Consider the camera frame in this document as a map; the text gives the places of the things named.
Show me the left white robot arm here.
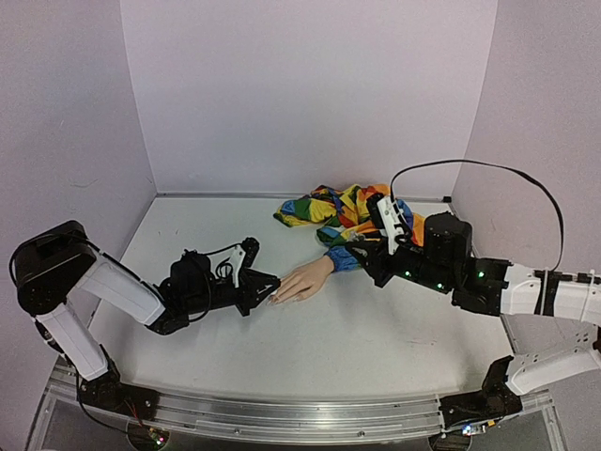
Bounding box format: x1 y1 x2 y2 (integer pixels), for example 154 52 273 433
8 220 281 420

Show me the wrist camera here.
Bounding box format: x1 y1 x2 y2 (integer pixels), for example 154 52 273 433
367 193 412 256
229 237 260 288

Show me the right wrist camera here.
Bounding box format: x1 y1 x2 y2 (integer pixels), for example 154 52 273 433
367 193 412 256

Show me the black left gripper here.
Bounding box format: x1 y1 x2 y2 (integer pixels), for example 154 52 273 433
185 271 281 318

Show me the clear nail polish bottle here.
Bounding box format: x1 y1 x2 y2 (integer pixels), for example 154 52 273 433
347 230 365 242

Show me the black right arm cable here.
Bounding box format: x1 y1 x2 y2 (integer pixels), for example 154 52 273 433
389 159 564 273

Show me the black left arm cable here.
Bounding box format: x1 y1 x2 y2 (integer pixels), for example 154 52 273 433
74 380 137 436

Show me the mannequin hand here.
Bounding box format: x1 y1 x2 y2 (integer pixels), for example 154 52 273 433
269 256 334 304

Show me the colourful rainbow jacket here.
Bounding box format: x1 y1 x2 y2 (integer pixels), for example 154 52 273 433
273 182 428 273

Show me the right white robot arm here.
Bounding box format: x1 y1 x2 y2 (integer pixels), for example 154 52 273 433
346 212 600 434

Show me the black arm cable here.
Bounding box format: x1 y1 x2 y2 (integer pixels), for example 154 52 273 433
74 380 137 436
389 159 564 273

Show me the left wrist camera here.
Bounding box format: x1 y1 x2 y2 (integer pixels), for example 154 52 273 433
229 237 260 288

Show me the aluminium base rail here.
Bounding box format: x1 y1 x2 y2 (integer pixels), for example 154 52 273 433
26 363 565 450

